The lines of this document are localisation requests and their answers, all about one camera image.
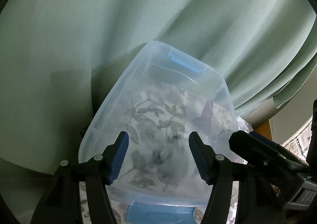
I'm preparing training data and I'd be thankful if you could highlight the red hair claw clip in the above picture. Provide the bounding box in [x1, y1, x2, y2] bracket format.
[192, 101, 215, 136]

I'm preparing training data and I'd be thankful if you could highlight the green curtain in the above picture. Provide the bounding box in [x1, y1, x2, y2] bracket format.
[1, 0, 316, 173]

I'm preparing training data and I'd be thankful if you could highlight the orange wooden bed frame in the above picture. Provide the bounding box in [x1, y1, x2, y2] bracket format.
[255, 120, 272, 141]

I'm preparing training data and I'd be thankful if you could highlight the white bed headboard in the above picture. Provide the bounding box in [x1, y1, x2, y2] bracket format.
[269, 70, 317, 144]

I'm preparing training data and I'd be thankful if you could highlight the beige quilted bedspread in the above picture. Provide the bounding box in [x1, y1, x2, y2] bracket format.
[282, 118, 312, 161]

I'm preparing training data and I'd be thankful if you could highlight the clear plastic storage bin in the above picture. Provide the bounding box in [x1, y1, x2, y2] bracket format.
[78, 41, 242, 223]

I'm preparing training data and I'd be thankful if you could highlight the floral white blanket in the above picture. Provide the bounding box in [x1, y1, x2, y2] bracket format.
[79, 85, 253, 224]

